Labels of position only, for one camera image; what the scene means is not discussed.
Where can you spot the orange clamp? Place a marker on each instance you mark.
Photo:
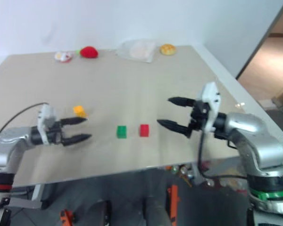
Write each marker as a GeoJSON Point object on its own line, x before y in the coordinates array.
{"type": "Point", "coordinates": [174, 200]}
{"type": "Point", "coordinates": [67, 217]}

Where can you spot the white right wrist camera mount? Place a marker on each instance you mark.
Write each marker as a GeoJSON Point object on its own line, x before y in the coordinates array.
{"type": "Point", "coordinates": [212, 99]}

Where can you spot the white red snack packet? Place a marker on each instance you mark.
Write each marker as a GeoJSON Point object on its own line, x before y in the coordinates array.
{"type": "Point", "coordinates": [64, 56]}

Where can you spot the clear plastic bag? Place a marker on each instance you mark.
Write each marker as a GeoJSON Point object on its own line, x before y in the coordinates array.
{"type": "Point", "coordinates": [138, 50]}

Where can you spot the yellow bread bun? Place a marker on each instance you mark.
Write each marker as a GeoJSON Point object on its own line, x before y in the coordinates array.
{"type": "Point", "coordinates": [168, 49]}

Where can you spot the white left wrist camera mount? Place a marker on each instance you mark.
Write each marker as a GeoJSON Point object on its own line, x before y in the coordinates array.
{"type": "Point", "coordinates": [45, 117]}

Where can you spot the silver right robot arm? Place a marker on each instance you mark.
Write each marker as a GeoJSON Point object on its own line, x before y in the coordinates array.
{"type": "Point", "coordinates": [257, 139]}

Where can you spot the white table leg bracket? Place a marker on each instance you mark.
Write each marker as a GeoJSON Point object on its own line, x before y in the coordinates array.
{"type": "Point", "coordinates": [30, 200]}

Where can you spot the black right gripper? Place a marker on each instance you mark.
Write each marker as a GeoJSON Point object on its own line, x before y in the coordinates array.
{"type": "Point", "coordinates": [198, 116]}

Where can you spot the red cube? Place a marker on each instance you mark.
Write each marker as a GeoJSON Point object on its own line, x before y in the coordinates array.
{"type": "Point", "coordinates": [144, 130]}

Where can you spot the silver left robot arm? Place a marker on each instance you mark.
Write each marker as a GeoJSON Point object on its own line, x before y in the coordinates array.
{"type": "Point", "coordinates": [7, 146]}

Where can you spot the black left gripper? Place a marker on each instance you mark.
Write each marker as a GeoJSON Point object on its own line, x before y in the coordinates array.
{"type": "Point", "coordinates": [53, 134]}

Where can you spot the orange cube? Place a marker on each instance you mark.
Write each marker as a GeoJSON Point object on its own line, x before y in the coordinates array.
{"type": "Point", "coordinates": [79, 111]}

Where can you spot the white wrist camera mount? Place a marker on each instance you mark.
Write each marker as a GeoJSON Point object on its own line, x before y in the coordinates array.
{"type": "Point", "coordinates": [45, 117]}
{"type": "Point", "coordinates": [212, 99]}

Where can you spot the green cube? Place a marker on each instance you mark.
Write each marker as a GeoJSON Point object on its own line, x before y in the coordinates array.
{"type": "Point", "coordinates": [121, 131]}

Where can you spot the red plush strawberry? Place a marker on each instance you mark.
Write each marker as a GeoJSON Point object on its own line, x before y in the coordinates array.
{"type": "Point", "coordinates": [89, 52]}

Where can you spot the colourful clutter under table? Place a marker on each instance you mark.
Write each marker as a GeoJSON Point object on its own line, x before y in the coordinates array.
{"type": "Point", "coordinates": [202, 176]}

